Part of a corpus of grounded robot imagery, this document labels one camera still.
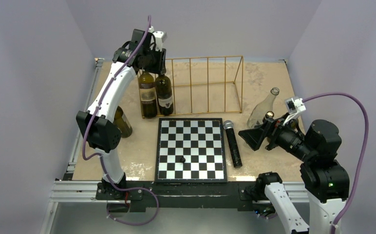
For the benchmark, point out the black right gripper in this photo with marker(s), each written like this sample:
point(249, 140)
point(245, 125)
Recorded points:
point(256, 135)

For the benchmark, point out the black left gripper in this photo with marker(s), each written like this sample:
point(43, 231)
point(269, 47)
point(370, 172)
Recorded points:
point(157, 68)

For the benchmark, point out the dark green wine bottle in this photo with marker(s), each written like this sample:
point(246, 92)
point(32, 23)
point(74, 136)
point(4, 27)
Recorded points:
point(164, 95)

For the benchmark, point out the clear glass bottle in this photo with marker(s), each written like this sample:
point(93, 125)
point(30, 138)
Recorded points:
point(259, 111)

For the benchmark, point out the clear square liquor bottle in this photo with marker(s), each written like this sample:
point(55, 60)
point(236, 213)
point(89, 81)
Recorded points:
point(268, 115)

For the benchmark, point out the green Primitivo wine bottle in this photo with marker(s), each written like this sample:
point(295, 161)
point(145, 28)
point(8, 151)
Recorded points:
point(147, 95)

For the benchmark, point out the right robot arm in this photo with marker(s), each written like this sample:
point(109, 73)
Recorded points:
point(326, 181)

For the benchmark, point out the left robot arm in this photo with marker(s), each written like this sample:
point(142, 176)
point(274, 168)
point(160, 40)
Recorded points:
point(101, 136)

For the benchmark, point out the dark bottle far right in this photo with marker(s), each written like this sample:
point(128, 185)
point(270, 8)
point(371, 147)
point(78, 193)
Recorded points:
point(294, 124)

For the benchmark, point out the green wine bottle far left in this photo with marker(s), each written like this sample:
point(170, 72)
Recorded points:
point(121, 122)

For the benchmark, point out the black handheld microphone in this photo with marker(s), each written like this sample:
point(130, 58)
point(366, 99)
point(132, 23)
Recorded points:
point(232, 142)

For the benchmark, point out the black white chessboard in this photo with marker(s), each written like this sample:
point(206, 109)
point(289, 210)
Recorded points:
point(200, 141)

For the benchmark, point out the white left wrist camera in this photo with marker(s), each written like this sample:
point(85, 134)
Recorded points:
point(157, 39)

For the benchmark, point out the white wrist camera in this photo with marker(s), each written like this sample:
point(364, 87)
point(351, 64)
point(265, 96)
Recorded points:
point(295, 107)
point(157, 39)

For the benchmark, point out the gold wire wine rack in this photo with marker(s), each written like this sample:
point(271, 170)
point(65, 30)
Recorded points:
point(206, 85)

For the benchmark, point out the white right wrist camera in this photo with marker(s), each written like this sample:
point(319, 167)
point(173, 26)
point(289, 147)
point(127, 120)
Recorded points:
point(295, 107)

